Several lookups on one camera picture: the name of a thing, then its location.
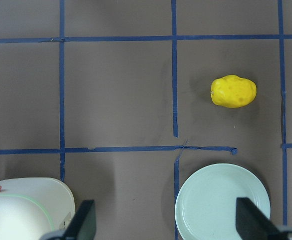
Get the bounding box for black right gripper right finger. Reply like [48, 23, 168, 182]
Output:
[236, 197, 281, 240]

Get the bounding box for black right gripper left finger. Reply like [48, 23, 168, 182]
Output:
[62, 200, 96, 240]

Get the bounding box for white rice cooker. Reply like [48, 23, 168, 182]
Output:
[0, 177, 75, 240]

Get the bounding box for green plate near potato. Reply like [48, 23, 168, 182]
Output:
[175, 163, 271, 240]

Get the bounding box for yellow toy potato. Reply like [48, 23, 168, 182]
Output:
[210, 75, 257, 109]

